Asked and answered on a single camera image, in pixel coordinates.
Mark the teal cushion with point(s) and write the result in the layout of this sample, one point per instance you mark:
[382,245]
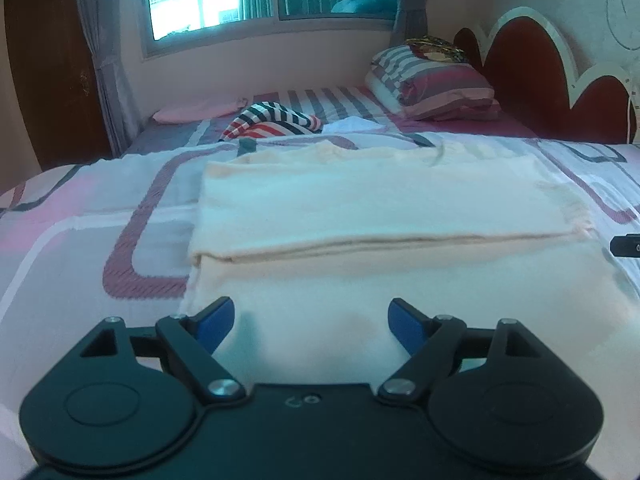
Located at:
[365,6]

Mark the window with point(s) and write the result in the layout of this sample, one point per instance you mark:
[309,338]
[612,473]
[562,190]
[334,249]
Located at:
[200,0]

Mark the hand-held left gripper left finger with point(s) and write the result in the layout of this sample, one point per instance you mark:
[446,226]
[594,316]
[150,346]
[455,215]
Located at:
[217,319]

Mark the small patterned cushion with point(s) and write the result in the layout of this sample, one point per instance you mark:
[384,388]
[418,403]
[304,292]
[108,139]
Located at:
[435,49]

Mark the maroon white scalloped headboard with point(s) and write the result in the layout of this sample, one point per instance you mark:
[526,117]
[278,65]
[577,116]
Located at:
[525,70]

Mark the grey striped bed sheet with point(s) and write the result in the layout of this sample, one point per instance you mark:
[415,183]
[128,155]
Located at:
[320,102]

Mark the white cloth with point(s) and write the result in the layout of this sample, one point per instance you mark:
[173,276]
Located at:
[352,125]

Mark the cream towel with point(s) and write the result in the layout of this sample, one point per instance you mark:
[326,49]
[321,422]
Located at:
[375,210]

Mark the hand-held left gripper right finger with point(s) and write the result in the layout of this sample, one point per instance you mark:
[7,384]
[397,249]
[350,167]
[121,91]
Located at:
[405,327]

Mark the brown wooden wardrobe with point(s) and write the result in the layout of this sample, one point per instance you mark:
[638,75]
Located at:
[45,75]

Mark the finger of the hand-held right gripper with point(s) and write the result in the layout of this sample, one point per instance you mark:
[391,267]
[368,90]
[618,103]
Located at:
[627,245]

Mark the red black striped garment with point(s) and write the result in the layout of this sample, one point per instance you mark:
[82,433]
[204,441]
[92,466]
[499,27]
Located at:
[270,120]

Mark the pink pillow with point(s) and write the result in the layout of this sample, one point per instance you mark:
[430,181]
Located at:
[195,110]

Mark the grey curtain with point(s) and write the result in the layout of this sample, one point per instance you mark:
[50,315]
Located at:
[412,5]
[107,60]

